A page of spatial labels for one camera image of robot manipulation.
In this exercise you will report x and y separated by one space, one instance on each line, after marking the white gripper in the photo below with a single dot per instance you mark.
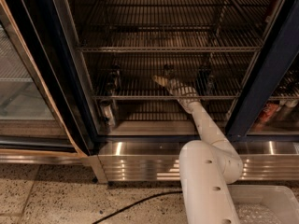
179 89

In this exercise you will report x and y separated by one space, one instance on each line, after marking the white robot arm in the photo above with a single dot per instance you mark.
207 166

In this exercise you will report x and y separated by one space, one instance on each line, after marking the dark can right shelf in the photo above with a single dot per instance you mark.
205 80

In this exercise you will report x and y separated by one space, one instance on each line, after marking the dark can shelf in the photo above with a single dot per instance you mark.
205 80
114 80

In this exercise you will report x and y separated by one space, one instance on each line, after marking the dark can left shelf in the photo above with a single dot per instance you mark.
114 80

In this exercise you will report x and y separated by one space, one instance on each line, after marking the silver can fridge floor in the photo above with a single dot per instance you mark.
106 107

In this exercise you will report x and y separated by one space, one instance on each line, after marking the stainless steel fridge base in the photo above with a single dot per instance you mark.
153 161

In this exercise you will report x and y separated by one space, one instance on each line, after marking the red can right compartment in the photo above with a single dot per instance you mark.
268 111

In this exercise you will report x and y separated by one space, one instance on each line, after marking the grey can right compartment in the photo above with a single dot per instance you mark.
286 109

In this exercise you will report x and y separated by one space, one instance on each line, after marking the open glass fridge door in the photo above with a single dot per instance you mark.
43 109

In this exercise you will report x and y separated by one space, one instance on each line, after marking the clear plastic bin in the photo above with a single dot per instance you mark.
279 199

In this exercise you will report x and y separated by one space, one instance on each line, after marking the lower wire fridge shelf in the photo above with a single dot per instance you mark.
137 70

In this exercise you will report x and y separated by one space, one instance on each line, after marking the wire fridge shelf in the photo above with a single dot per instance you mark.
171 25
137 70

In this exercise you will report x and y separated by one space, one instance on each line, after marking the upper wire fridge shelf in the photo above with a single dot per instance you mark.
171 25

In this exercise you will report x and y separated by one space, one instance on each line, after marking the dark blue fridge door frame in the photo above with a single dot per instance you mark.
280 49

